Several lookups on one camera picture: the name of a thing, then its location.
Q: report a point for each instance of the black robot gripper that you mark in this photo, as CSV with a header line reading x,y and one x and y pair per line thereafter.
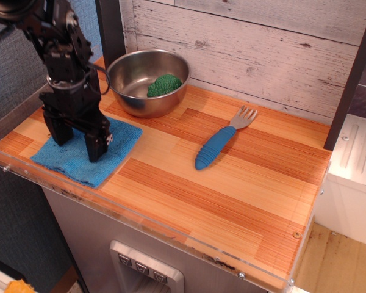
x,y
71,106

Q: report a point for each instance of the blue towel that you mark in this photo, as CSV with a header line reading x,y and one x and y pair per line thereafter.
x,y
71,159

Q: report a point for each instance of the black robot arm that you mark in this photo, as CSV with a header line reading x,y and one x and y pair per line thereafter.
x,y
53,28

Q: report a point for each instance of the yellow black object corner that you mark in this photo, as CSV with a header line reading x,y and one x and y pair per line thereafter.
x,y
18,286

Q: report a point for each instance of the stainless steel bowl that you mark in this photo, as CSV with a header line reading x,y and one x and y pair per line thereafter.
x,y
131,75

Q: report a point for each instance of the green textured toy vegetable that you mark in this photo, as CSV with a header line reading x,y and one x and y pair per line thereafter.
x,y
163,85

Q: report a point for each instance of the grey toy fridge cabinet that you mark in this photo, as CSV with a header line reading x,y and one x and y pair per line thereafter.
x,y
89,233

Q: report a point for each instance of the silver dispenser button panel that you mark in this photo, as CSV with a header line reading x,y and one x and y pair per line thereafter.
x,y
138,272

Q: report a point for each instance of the white toy sink unit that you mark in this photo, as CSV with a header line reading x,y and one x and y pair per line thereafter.
x,y
341,204

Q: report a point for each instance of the dark vertical post left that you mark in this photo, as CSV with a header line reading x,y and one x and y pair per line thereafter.
x,y
111,30

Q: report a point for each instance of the dark vertical post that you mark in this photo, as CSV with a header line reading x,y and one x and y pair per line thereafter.
x,y
111,30
347,95

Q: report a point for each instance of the blue handled metal fork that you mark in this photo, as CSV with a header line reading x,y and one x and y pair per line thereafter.
x,y
213,147

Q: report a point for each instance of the dark vertical post right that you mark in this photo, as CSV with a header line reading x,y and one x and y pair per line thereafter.
x,y
347,95

